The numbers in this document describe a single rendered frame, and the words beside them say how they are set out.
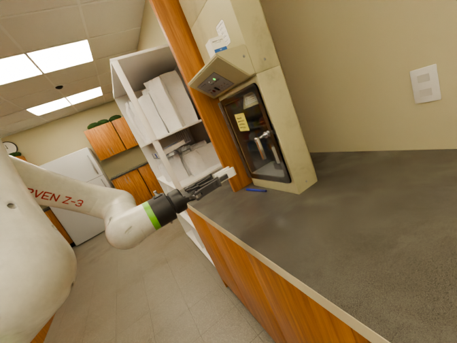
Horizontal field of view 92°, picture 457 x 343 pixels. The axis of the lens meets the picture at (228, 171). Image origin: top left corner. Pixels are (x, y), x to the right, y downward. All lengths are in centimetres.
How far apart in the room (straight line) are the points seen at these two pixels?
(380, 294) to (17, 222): 57
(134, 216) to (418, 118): 101
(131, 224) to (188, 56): 79
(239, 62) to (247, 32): 11
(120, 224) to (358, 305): 57
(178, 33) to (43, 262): 102
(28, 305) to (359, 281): 52
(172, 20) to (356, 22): 74
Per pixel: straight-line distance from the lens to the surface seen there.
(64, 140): 631
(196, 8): 105
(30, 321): 37
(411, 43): 101
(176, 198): 69
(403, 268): 57
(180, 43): 116
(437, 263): 58
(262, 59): 85
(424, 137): 108
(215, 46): 84
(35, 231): 37
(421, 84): 102
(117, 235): 67
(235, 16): 85
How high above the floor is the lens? 134
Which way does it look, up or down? 14 degrees down
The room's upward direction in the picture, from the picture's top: 24 degrees counter-clockwise
